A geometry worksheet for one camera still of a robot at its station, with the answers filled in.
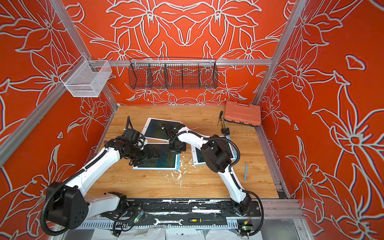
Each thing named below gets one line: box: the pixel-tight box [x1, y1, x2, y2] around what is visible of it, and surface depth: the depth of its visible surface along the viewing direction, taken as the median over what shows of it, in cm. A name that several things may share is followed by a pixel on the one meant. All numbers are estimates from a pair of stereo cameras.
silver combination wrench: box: [153, 218, 184, 226], surface depth 71 cm
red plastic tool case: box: [223, 101, 262, 127], surface depth 109 cm
